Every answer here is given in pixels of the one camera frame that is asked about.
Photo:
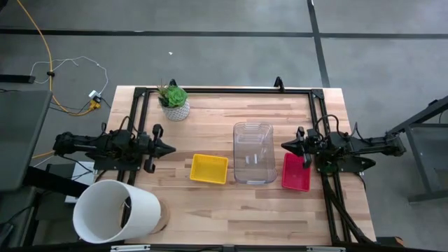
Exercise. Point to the yellow plug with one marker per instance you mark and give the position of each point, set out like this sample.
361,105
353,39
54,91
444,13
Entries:
94,105

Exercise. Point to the black frame clamp knob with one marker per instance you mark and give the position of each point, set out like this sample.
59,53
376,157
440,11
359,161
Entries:
172,83
279,84

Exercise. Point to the black aluminium rail frame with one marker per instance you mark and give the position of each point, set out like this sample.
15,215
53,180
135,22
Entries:
262,90

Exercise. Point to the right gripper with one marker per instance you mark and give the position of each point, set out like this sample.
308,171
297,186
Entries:
308,147

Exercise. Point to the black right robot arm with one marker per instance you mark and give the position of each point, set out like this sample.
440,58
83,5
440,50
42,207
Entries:
367,145

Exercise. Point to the grey desk top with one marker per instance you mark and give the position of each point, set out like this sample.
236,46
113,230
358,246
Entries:
21,140

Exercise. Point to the silver edge bracket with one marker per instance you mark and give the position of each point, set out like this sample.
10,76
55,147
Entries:
129,248
325,249

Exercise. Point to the white power adapter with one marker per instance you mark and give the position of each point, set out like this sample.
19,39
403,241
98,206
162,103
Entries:
94,94

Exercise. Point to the white flat box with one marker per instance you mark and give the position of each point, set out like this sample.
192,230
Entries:
84,168

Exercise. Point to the black stand beam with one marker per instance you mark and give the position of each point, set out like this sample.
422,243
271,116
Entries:
52,182

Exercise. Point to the green succulent in white pot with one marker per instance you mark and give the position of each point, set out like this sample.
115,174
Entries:
176,112

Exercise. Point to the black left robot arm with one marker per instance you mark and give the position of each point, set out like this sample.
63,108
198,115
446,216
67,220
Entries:
87,143

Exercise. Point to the grey side table black frame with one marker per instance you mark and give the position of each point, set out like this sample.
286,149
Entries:
427,147

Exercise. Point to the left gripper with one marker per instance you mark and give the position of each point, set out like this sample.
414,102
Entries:
154,157

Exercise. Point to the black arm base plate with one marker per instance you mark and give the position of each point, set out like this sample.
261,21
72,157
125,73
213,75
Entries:
108,162
350,165

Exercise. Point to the black flat bar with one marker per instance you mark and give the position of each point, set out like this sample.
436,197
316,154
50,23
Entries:
17,79

